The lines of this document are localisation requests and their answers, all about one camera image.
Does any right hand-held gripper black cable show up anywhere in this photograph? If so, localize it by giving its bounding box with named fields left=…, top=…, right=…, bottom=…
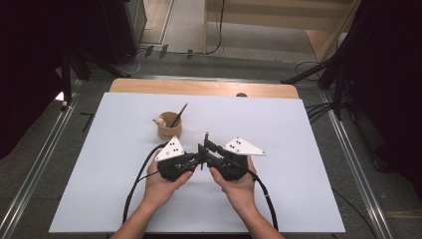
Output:
left=248, top=169, right=280, bottom=232

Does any white board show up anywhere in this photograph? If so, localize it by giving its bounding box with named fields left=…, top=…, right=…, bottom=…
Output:
left=49, top=92, right=346, bottom=234

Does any white cable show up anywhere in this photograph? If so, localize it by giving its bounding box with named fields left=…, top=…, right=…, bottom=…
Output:
left=113, top=48, right=148, bottom=77

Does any metal floor rail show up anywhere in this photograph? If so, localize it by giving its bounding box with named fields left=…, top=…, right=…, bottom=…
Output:
left=317, top=89, right=396, bottom=239
left=0, top=79, right=84, bottom=239

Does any black curtain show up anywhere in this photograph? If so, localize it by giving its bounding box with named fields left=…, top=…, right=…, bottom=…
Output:
left=0, top=0, right=103, bottom=161
left=344, top=0, right=422, bottom=200

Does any light wooden furniture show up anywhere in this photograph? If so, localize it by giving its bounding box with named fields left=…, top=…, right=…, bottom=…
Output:
left=203, top=0, right=361, bottom=63

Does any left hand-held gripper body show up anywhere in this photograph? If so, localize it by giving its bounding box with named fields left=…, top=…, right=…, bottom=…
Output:
left=153, top=135, right=189, bottom=183

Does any hanging black cable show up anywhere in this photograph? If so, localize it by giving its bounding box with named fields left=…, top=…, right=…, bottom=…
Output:
left=172, top=0, right=227, bottom=57

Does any hand-held gripper black cable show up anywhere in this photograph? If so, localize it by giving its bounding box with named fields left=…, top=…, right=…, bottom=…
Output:
left=248, top=169, right=280, bottom=232
left=121, top=141, right=168, bottom=225

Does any bundle of black cables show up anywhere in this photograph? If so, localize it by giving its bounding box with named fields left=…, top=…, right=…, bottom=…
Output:
left=305, top=101, right=336, bottom=124

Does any person's left hand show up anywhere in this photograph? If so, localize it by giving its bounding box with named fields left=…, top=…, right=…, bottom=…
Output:
left=140, top=150, right=194, bottom=211

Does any black cabinet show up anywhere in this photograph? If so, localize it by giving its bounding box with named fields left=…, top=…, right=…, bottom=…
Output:
left=98, top=0, right=148, bottom=66

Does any wooden pen holder with figurine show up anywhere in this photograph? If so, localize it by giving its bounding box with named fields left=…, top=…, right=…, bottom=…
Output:
left=152, top=111, right=183, bottom=141

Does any left hand-held gripper black cable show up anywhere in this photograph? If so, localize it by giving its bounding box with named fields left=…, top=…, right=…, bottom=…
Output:
left=121, top=141, right=168, bottom=225

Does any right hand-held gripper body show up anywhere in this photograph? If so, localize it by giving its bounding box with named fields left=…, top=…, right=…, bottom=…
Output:
left=206, top=135, right=268, bottom=182

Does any person's right hand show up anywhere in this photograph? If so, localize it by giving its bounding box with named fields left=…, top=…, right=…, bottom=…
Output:
left=208, top=155, right=259, bottom=214

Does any thin black cable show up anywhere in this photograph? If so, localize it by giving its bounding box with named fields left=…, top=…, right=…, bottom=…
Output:
left=330, top=188, right=377, bottom=239

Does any wooden table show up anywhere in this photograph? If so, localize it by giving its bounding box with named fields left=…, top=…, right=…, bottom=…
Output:
left=108, top=78, right=301, bottom=100

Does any black stand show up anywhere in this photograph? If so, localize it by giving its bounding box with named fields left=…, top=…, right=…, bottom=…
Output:
left=280, top=56, right=352, bottom=121
left=59, top=48, right=93, bottom=113

